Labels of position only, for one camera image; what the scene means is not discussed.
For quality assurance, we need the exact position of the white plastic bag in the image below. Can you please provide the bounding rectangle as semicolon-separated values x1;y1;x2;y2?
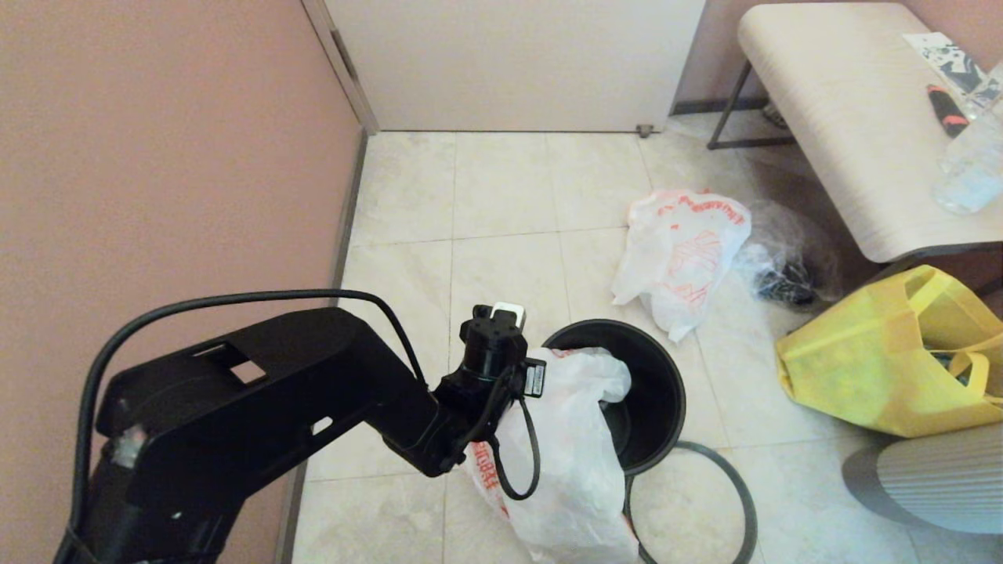
462;347;639;564

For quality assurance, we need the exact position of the white red-print trash bag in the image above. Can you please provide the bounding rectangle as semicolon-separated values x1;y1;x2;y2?
611;188;753;343

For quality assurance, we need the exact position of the grey trash can ring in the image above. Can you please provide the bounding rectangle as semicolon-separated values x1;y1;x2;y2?
623;441;759;564

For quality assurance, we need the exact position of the black ribbed trash can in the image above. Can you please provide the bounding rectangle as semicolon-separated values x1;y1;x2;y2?
541;319;687;476

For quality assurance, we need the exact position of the clear bag with black items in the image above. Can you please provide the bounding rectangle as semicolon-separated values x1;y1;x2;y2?
737;200;843;308

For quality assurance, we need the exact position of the yellow fabric tote bag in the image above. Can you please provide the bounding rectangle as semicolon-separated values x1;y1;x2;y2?
776;265;1003;438

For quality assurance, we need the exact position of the white door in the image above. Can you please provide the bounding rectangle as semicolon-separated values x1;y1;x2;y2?
325;0;706;132

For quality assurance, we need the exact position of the beige bench with metal legs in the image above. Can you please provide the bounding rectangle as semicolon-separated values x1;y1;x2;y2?
708;2;1003;263

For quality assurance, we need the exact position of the pale ribbed bin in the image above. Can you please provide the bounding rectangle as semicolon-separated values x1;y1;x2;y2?
842;423;1003;537

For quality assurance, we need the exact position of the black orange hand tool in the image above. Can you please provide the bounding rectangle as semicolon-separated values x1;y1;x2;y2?
929;85;971;139

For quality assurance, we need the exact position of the clear plastic water bottle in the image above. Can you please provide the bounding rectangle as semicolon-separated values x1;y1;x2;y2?
932;67;1003;216

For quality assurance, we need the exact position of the black white printed leaflet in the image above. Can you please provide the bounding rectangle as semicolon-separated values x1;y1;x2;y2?
905;33;990;99

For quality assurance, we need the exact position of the black cylindrical left wrist camera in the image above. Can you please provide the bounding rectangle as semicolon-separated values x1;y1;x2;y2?
458;302;527;378

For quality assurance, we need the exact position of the grey wall baseboard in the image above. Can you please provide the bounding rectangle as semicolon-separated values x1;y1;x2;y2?
274;129;369;564

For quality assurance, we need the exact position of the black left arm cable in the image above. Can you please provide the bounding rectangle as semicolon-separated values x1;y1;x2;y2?
71;290;543;549

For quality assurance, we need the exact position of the grey door frame strip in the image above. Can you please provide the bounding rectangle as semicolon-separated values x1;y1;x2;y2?
304;0;381;134

